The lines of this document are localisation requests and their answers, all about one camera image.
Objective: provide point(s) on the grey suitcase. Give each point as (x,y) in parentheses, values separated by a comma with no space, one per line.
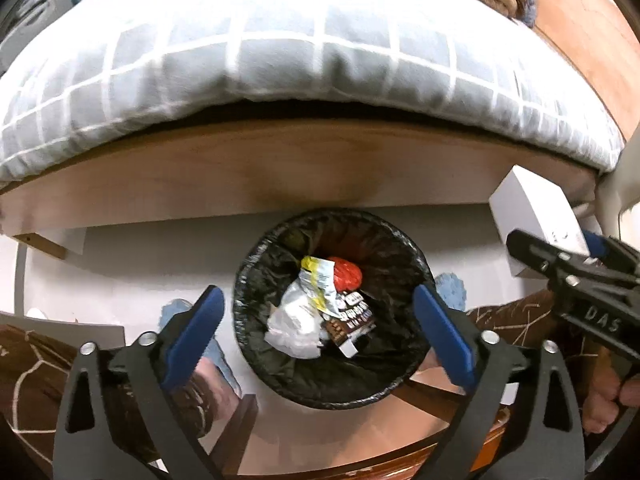
(30,25)

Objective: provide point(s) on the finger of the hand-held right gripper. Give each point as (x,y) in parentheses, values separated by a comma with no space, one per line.
(540,255)
(595,245)

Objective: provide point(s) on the person's left foot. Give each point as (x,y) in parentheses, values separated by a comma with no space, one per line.
(215,385)

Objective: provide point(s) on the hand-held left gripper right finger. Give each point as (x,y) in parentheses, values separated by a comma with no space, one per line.
(445,340)

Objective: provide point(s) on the red plastic bag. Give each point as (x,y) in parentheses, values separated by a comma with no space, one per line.
(347,272)

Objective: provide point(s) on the white plastic bag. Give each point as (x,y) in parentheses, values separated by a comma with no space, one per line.
(290,325)

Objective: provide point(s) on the grey checked quilt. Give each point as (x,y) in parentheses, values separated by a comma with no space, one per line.
(300,50)

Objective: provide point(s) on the black-lined trash bin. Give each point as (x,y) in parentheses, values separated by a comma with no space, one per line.
(260,270)

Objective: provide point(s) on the white cardboard box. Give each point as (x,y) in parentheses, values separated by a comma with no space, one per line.
(535,205)

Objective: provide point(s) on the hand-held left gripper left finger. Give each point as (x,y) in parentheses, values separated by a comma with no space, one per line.
(192,340)

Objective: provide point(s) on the yellow snack packet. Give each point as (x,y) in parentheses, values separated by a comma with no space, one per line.
(317,280)

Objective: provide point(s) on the brown cookie box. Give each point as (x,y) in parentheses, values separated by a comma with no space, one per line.
(345,325)

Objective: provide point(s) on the person's right hand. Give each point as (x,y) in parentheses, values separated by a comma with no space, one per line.
(600,405)

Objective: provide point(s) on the wooden bed frame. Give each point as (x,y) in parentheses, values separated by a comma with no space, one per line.
(300,175)

